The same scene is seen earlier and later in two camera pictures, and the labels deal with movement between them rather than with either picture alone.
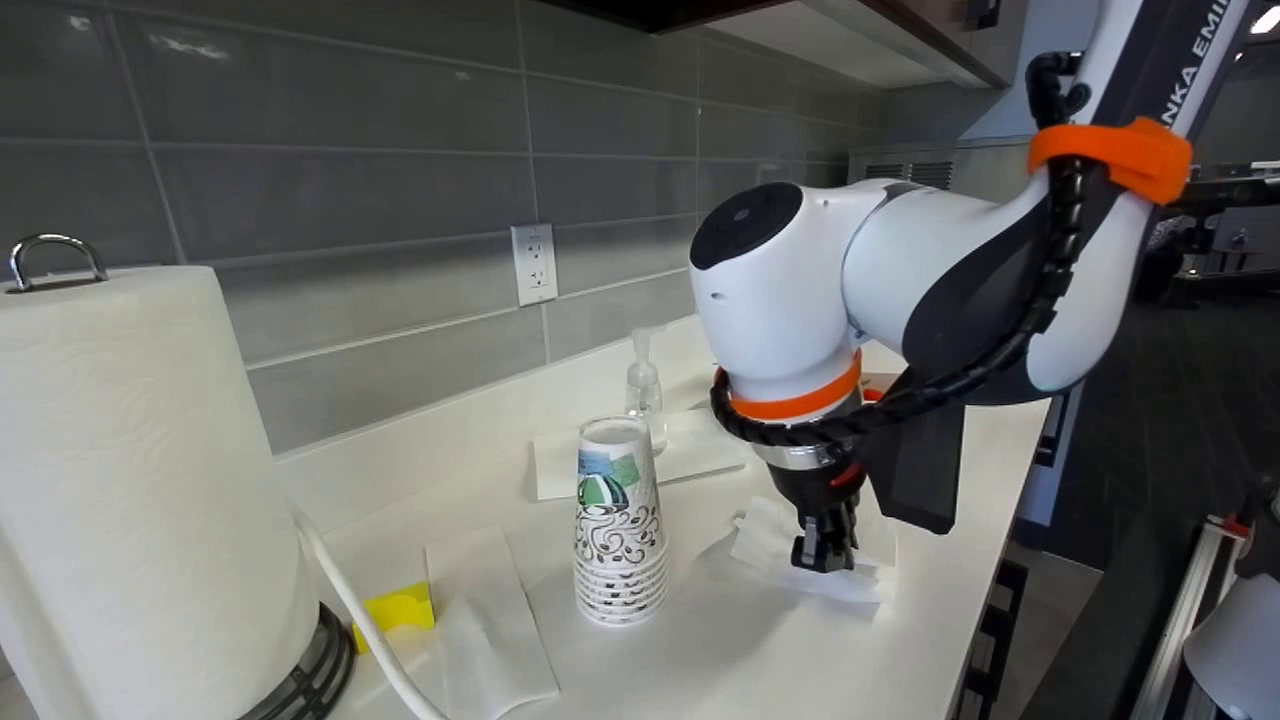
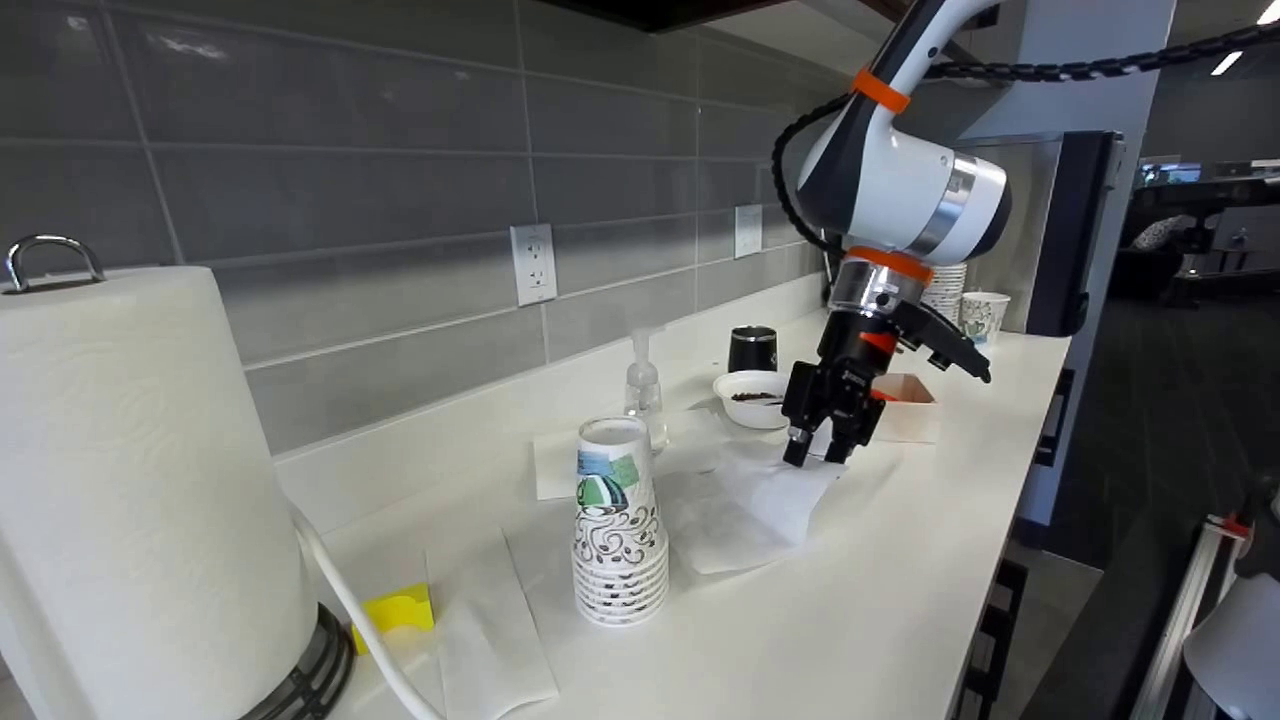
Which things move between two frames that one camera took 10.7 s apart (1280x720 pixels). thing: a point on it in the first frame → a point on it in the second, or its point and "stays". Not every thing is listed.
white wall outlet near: [534, 252] stays
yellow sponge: [410, 604] stays
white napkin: [759, 558] → [720, 519]
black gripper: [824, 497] → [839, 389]
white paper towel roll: [154, 544] stays
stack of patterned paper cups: [618, 524] stays
